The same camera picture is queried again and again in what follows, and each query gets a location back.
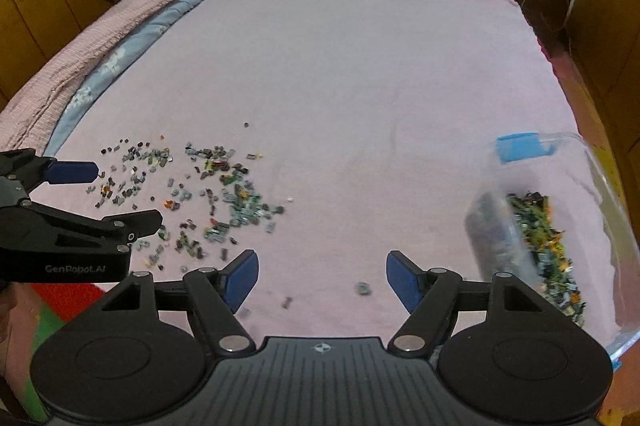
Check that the clear plastic container blue clip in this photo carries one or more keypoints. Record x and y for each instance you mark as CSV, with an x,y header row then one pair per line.
x,y
522,147

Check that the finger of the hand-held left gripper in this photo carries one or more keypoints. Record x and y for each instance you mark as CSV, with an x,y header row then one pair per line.
x,y
75,172
149,221

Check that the wooden side cabinet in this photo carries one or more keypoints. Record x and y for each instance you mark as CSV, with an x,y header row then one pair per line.
x,y
610,31

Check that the pink checked quilt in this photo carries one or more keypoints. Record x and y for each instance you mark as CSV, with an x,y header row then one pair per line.
x,y
100,36

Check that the blue floral quilt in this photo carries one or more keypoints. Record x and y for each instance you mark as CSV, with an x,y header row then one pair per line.
x,y
135,41

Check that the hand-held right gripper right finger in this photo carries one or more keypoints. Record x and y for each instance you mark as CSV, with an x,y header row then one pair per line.
x,y
402,278

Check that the green foam floor mat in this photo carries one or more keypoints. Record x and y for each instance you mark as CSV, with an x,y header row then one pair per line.
x,y
45,331

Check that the pink bed sheet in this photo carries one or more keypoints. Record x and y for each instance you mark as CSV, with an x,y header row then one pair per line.
x,y
350,81

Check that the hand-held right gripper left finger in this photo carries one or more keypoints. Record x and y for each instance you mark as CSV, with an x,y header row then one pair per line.
x,y
242,277

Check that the small toy bricks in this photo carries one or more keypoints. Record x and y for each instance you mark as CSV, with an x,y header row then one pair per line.
x,y
245,208

